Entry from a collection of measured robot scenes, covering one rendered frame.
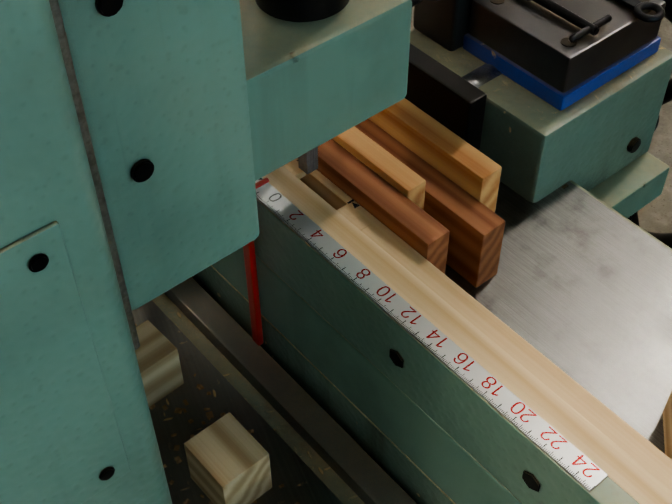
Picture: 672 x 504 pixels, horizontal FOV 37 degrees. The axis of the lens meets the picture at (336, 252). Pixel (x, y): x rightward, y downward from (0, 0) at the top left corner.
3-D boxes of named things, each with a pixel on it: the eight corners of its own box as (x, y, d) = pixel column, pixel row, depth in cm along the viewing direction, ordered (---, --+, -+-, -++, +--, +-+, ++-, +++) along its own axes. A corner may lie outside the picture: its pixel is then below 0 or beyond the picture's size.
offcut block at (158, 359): (155, 354, 72) (147, 318, 69) (184, 383, 71) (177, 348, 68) (108, 386, 71) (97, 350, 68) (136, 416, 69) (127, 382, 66)
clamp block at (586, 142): (654, 154, 76) (684, 55, 70) (531, 239, 70) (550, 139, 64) (509, 63, 84) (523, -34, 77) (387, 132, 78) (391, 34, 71)
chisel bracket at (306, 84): (408, 118, 61) (416, -4, 55) (218, 226, 55) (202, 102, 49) (329, 61, 65) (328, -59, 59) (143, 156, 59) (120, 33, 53)
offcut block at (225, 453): (273, 487, 65) (269, 453, 62) (228, 521, 64) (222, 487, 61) (234, 445, 67) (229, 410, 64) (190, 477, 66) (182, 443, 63)
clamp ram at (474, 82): (535, 161, 70) (555, 54, 64) (458, 211, 67) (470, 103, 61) (444, 99, 75) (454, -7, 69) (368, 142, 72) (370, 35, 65)
